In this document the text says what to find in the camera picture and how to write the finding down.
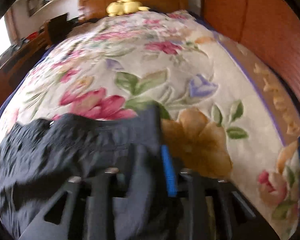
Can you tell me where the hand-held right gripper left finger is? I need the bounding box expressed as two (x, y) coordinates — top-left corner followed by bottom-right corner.
(19, 167), (130, 240)

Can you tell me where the dark wooden chair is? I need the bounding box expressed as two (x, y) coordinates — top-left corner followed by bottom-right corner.
(47, 13), (70, 46)

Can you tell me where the brown fuzzy cloth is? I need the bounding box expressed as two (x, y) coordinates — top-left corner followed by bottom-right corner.
(69, 21), (100, 38)

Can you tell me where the window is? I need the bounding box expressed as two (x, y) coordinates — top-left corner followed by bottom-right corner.
(0, 15), (13, 65)

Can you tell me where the wooden desk cabinet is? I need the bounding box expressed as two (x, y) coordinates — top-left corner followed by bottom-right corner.
(0, 29), (53, 125)

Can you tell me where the yellow plush toy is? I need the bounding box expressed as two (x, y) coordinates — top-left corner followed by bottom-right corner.
(106, 0), (150, 17)

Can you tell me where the framed wall picture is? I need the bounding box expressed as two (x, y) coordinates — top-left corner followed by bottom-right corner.
(27, 0), (59, 17)

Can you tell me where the wooden louvered wardrobe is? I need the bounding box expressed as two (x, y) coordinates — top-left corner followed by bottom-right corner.
(199, 0), (300, 130)

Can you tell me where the floral blanket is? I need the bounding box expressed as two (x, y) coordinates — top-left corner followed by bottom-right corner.
(0, 10), (300, 240)

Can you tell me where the dark navy jacket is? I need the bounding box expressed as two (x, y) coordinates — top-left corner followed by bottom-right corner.
(0, 105), (190, 240)

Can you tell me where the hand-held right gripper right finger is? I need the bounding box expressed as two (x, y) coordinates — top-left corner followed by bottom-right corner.
(161, 145), (258, 240)

